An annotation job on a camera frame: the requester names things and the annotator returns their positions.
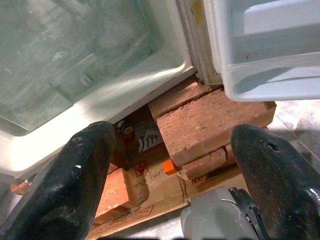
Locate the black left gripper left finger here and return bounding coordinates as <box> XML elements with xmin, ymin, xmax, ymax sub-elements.
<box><xmin>0</xmin><ymin>121</ymin><xmax>117</xmax><ymax>240</ymax></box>

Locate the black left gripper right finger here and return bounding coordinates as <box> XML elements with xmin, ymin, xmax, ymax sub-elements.
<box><xmin>230</xmin><ymin>124</ymin><xmax>320</xmax><ymax>240</ymax></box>

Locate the flattened brown cardboard box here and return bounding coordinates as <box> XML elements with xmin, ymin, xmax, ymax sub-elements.
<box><xmin>86</xmin><ymin>106</ymin><xmax>250</xmax><ymax>240</ymax></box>

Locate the clear fridge crisper drawer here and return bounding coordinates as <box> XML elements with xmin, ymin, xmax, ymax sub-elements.
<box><xmin>0</xmin><ymin>0</ymin><xmax>161</xmax><ymax>133</ymax></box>

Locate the white door shelf bin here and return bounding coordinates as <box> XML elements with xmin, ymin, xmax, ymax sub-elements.
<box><xmin>203</xmin><ymin>0</ymin><xmax>320</xmax><ymax>103</ymax></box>

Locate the white fridge body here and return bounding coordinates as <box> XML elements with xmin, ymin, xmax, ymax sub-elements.
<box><xmin>0</xmin><ymin>0</ymin><xmax>197</xmax><ymax>180</ymax></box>

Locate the red brick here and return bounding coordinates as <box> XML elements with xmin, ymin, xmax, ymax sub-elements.
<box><xmin>147</xmin><ymin>74</ymin><xmax>223</xmax><ymax>122</ymax></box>
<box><xmin>92</xmin><ymin>167</ymin><xmax>149</xmax><ymax>227</ymax></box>
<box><xmin>156</xmin><ymin>88</ymin><xmax>277</xmax><ymax>167</ymax></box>
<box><xmin>10</xmin><ymin>181</ymin><xmax>31</xmax><ymax>196</ymax></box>
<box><xmin>181</xmin><ymin>146</ymin><xmax>228</xmax><ymax>181</ymax></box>

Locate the small orange block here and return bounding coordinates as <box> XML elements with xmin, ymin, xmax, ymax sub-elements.
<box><xmin>161</xmin><ymin>160</ymin><xmax>178</xmax><ymax>176</ymax></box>

